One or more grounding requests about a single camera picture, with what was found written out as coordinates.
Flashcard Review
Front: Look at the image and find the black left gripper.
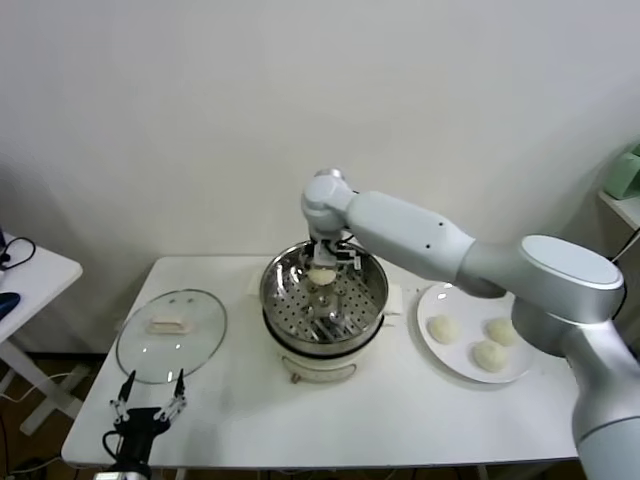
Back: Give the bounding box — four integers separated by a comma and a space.
109, 368, 190, 465

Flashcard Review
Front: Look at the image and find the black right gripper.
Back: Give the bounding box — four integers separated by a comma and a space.
301, 239, 364, 274

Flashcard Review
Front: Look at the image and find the white electric cooking pot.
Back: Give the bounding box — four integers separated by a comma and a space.
245, 269, 405, 386

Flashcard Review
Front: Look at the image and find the glass pot lid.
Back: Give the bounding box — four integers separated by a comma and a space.
115, 288, 229, 386

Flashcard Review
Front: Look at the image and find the white round plate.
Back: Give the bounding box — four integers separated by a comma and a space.
415, 282, 535, 385

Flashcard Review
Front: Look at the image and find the white floor cable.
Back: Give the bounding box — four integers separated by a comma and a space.
0, 371, 77, 404

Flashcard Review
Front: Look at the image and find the perforated steel steamer basket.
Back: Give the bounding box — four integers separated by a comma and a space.
258, 239, 390, 350

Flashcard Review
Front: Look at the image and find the white side table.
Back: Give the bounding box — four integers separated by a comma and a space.
0, 234, 84, 436

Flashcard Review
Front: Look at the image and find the thin white hanging cable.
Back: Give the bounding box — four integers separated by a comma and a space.
610, 229, 640, 262

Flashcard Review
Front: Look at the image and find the black cable loop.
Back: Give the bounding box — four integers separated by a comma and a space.
0, 237, 36, 274

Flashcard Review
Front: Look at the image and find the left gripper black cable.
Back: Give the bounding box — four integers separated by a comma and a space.
102, 430, 126, 459

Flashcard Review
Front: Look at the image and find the pale green appliance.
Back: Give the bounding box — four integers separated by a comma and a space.
602, 142, 640, 200

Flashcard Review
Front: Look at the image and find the white steamed baozi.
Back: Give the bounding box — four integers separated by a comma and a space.
427, 314, 461, 346
472, 339, 510, 374
305, 267, 335, 288
484, 317, 517, 347

